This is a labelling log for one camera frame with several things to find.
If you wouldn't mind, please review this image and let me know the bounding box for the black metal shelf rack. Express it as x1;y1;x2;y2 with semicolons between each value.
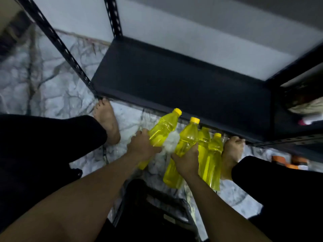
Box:
15;0;323;164

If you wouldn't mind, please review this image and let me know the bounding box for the person's foot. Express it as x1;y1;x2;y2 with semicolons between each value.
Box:
93;98;121;145
221;136;246;181

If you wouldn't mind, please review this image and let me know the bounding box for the person's right forearm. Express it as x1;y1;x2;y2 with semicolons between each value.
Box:
182;171;272;242

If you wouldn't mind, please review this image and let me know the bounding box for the orange capped bottle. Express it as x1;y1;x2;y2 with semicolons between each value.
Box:
291;156;309;171
271;155;287;166

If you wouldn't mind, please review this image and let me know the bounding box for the white crumpled plastic wrap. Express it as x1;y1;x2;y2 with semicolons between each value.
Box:
162;131;180;154

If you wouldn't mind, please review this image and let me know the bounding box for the person's leg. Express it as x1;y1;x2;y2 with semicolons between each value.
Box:
231;156;323;242
0;114;108;233

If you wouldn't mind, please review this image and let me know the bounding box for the person's left forearm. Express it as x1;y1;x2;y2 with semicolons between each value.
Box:
0;152;142;242

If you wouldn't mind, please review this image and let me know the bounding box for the beige bundle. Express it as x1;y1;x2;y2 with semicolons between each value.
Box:
288;97;323;115

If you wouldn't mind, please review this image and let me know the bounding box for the black bag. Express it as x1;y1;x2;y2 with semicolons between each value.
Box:
112;179;202;242

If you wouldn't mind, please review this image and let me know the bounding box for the person's right hand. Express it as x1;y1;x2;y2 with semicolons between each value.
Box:
171;144;200;179

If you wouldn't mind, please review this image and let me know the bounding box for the pink and white packet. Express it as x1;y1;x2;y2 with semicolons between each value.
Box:
298;114;323;126

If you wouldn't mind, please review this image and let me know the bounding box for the person's left hand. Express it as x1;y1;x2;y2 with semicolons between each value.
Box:
127;128;162;162

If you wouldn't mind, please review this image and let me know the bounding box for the person's left leg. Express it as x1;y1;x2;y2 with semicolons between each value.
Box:
0;114;108;233

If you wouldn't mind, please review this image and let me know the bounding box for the person's right foot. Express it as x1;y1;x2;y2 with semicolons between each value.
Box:
221;136;246;181

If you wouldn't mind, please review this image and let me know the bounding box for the person's right leg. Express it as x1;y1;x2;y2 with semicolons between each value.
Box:
231;156;323;242

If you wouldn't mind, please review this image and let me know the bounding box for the person's left foot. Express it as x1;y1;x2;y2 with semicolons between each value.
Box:
93;98;121;145

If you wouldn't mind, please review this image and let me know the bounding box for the yellow drink bottle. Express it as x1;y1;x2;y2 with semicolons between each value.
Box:
198;127;211;178
163;117;200;189
137;108;182;171
202;133;224;191

